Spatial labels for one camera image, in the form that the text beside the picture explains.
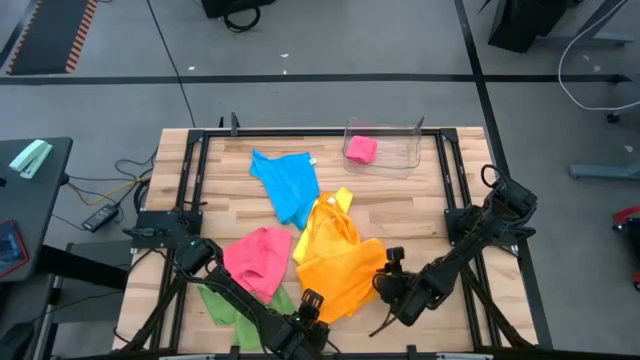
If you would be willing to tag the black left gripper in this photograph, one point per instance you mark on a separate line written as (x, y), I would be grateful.
(300, 340)

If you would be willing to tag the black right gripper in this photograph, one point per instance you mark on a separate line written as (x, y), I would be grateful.
(405, 295)

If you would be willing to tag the pink microfiber towel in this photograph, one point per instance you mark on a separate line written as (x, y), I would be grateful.
(361, 149)
(257, 260)

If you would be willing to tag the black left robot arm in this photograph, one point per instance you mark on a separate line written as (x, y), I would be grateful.
(235, 292)

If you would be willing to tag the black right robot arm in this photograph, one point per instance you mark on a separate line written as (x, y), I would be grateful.
(465, 250)

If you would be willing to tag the green microfiber towel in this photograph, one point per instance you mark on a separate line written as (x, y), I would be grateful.
(222, 310)

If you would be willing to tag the blue microfiber towel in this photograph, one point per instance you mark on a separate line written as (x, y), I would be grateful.
(290, 182)

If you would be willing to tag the clear plastic bin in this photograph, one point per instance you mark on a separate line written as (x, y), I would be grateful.
(395, 150)

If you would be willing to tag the black power adapter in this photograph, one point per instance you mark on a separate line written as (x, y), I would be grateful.
(100, 218)

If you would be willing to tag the red cart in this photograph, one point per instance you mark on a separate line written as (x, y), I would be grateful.
(627, 214)

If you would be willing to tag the grey desk foot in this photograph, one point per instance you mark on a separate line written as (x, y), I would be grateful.
(620, 171)
(600, 39)

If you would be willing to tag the black caster wheel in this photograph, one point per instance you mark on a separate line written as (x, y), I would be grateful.
(613, 118)

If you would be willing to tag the black side table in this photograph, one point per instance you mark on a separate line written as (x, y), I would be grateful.
(35, 210)

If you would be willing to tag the black cabinet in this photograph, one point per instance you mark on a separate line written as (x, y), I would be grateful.
(525, 20)

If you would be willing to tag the tablet with red case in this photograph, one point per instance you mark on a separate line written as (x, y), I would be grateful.
(10, 250)

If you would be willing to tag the mint green stapler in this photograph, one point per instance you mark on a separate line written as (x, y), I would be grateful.
(30, 157)

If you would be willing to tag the black equipment base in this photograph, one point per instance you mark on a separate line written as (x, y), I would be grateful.
(235, 6)

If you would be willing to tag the black orange-striped floor mat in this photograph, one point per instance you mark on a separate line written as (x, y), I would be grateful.
(45, 35)

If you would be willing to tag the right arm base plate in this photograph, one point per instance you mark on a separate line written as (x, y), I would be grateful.
(507, 241)

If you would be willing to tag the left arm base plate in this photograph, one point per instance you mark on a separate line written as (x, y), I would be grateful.
(150, 243)

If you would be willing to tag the grey metal desk frame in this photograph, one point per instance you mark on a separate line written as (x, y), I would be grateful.
(90, 249)

